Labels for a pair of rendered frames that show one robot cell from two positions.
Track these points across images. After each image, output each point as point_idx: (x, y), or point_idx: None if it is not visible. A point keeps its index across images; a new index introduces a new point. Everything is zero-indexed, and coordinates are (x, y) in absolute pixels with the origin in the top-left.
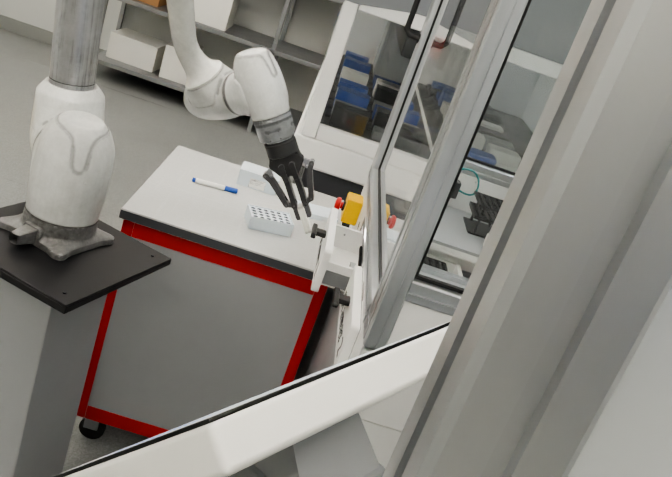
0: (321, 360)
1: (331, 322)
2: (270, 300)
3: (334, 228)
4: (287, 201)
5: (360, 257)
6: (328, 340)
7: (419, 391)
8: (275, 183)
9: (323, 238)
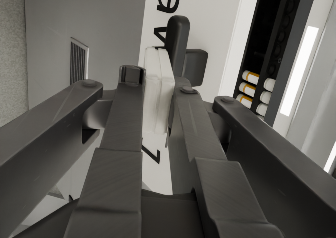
0: (114, 55)
1: (139, 9)
2: None
3: (235, 78)
4: (93, 113)
5: (250, 40)
6: (130, 57)
7: None
8: (18, 224)
9: (187, 7)
